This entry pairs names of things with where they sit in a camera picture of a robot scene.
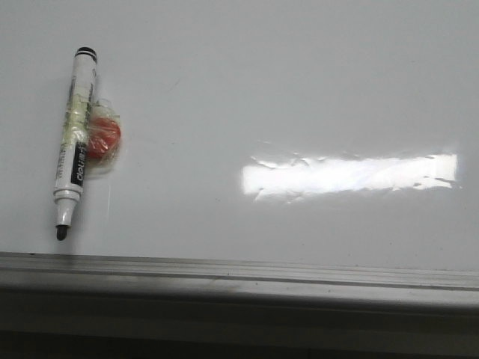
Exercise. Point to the white black whiteboard marker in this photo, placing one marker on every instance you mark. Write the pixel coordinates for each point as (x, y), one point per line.
(72, 160)

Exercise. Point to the grey aluminium whiteboard frame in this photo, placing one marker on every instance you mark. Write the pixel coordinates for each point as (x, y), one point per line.
(165, 298)

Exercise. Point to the white whiteboard surface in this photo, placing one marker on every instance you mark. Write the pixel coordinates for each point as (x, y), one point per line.
(337, 133)

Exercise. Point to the red round magnet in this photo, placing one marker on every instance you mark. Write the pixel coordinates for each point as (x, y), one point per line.
(105, 139)

